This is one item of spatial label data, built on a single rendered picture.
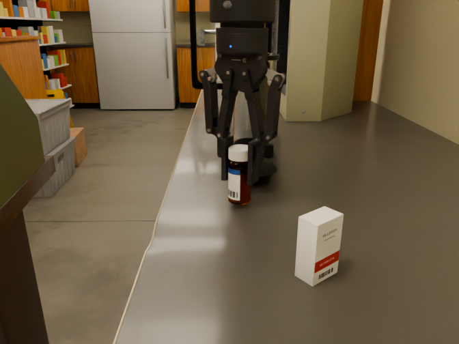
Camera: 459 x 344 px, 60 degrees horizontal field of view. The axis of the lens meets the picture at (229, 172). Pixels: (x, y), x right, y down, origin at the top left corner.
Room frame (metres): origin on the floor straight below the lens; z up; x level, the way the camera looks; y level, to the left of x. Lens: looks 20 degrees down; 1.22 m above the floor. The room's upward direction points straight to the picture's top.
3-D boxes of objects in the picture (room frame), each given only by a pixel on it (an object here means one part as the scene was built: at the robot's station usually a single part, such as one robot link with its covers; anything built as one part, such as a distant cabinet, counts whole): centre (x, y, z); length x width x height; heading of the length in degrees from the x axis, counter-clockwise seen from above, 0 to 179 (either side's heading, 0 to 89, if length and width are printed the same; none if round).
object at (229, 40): (0.60, -0.02, 1.17); 0.08 x 0.07 x 0.09; 64
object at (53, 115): (3.01, 1.52, 0.49); 0.60 x 0.42 x 0.33; 1
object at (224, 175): (0.61, 0.00, 1.02); 0.03 x 0.01 x 0.07; 154
